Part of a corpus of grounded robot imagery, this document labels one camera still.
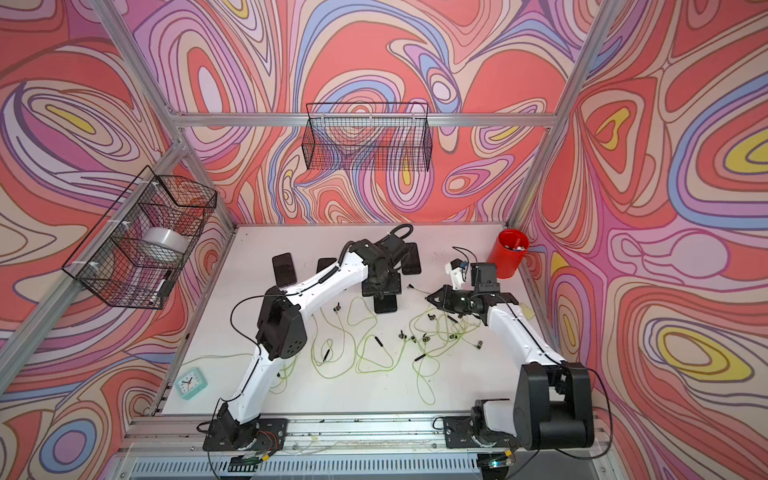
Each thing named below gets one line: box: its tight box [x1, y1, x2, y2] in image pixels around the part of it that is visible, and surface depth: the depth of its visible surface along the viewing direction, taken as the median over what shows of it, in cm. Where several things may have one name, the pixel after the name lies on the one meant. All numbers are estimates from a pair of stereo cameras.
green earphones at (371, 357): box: [347, 296, 407, 374], surface depth 90 cm
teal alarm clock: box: [174, 367, 208, 400], surface depth 82 cm
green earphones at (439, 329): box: [410, 304, 482, 406], surface depth 92 cm
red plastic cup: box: [489, 228, 530, 279], surface depth 101 cm
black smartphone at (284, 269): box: [272, 252, 297, 287], surface depth 110 cm
